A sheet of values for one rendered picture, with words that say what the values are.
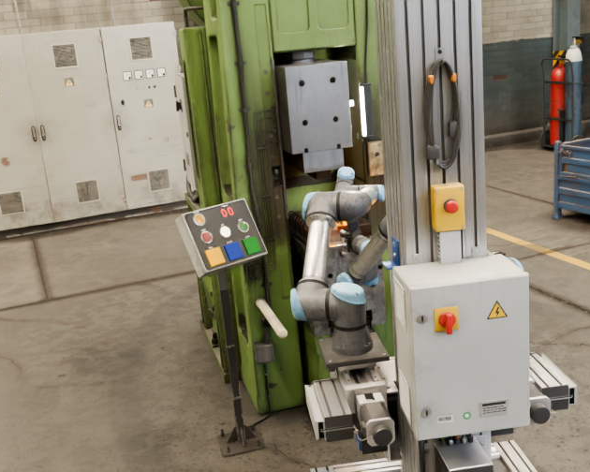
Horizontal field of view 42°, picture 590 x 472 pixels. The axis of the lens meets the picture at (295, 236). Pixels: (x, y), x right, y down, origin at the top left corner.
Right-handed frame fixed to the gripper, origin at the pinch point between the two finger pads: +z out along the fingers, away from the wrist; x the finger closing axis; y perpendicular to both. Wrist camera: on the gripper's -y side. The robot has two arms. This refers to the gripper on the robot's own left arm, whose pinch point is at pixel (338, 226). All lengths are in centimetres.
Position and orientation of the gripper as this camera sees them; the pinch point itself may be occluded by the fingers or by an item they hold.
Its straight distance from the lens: 362.2
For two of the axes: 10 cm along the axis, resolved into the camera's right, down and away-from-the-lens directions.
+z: -0.5, 7.2, 6.9
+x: 9.6, -1.5, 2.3
